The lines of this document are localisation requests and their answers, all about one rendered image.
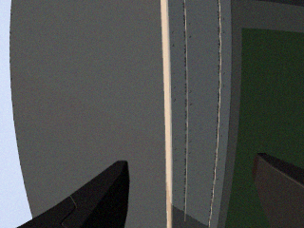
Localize dark grey wall panel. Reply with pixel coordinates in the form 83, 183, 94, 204
9, 0, 167, 228

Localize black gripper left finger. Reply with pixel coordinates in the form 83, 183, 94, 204
16, 160, 129, 228

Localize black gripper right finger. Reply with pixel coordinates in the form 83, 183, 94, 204
252, 152, 304, 228

